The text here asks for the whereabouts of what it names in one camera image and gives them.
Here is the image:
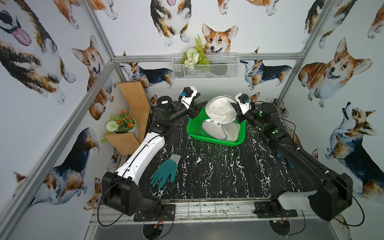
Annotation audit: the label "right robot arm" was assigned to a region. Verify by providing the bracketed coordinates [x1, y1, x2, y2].
[232, 103, 353, 221]

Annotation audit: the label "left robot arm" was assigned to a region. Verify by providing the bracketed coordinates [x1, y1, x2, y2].
[101, 91, 206, 219]

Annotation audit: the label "green plastic basket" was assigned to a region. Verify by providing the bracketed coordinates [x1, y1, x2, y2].
[187, 107, 246, 147]

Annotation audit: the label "white artificial flowers with fern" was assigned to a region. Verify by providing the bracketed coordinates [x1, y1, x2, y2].
[180, 35, 210, 70]

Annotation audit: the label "wooden shelf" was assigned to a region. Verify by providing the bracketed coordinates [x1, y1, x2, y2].
[106, 82, 151, 155]

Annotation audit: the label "green work glove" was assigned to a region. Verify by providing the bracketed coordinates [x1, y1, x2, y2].
[150, 154, 181, 189]

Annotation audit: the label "blue dustpan scoop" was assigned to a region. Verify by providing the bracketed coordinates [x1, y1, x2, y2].
[278, 154, 295, 169]

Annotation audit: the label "potted orange flowers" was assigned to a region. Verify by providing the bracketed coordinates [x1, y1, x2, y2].
[101, 110, 138, 144]

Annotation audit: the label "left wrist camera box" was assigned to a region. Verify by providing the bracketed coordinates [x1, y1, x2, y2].
[179, 87, 198, 110]

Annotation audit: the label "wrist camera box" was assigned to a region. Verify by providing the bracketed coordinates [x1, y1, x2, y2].
[235, 93, 252, 115]
[179, 87, 198, 110]

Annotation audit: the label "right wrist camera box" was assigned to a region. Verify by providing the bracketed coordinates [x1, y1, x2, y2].
[235, 93, 252, 115]

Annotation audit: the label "white wire wall basket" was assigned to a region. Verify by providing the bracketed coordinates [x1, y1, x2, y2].
[172, 53, 240, 80]

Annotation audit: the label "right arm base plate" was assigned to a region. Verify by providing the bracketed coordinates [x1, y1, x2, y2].
[254, 201, 298, 219]

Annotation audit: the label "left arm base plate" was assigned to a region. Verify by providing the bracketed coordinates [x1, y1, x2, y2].
[134, 204, 176, 222]

